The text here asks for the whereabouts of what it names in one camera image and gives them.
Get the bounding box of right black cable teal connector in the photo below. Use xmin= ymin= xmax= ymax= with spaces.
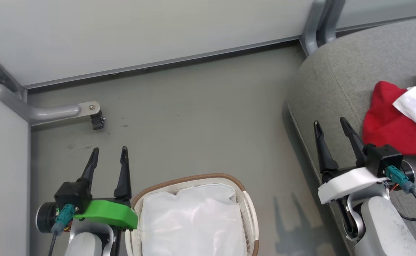
xmin=385 ymin=165 xmax=416 ymax=232

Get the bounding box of black caster wheel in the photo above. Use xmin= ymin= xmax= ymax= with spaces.
xmin=90 ymin=110 xmax=106 ymax=131

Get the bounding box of black cable teal connector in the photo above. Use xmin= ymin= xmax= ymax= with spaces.
xmin=385 ymin=165 xmax=416 ymax=232
xmin=47 ymin=204 xmax=76 ymax=256

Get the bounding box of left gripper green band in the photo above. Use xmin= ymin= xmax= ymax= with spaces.
xmin=73 ymin=146 xmax=139 ymax=231

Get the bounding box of grey double partition foot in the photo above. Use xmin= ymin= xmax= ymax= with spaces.
xmin=299 ymin=0 xmax=347 ymax=57

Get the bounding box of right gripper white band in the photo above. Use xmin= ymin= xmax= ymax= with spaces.
xmin=313 ymin=117 xmax=387 ymax=206

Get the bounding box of red and white garment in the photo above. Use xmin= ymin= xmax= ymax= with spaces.
xmin=362 ymin=65 xmax=416 ymax=159

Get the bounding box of grey partition foot with plate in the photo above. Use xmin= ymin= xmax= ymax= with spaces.
xmin=0 ymin=84 xmax=102 ymax=126

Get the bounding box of grey aluminium partition bottom rail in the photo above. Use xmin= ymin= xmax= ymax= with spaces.
xmin=23 ymin=35 xmax=303 ymax=89

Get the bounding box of white laundry basket brown rim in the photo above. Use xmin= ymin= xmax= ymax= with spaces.
xmin=124 ymin=173 xmax=260 ymax=256

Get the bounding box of left black cable teal connector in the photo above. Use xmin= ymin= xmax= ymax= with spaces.
xmin=47 ymin=204 xmax=76 ymax=256

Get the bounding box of white basket liner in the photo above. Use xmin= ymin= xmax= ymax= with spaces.
xmin=136 ymin=183 xmax=248 ymax=256

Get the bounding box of grey fabric sofa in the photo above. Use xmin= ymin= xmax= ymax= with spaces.
xmin=286 ymin=14 xmax=416 ymax=256

